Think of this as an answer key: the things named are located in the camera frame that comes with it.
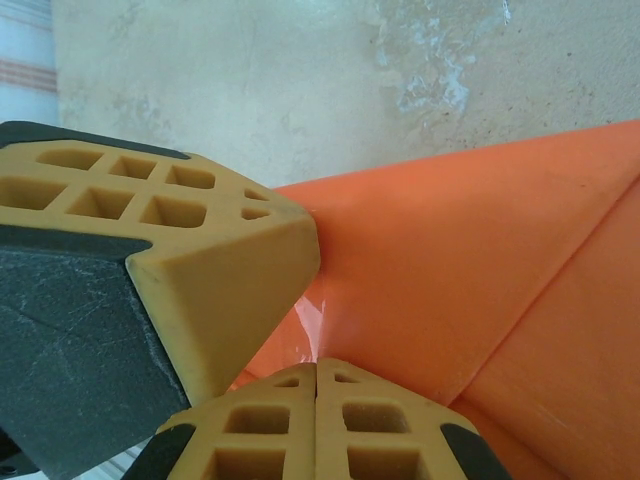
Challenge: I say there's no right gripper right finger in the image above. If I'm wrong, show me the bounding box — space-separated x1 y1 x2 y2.
313 356 514 480

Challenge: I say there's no orange wrapping paper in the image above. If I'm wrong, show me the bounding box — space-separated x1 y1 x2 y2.
230 118 640 480

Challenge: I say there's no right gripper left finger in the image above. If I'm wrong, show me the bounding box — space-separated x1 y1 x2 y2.
123 363 318 480

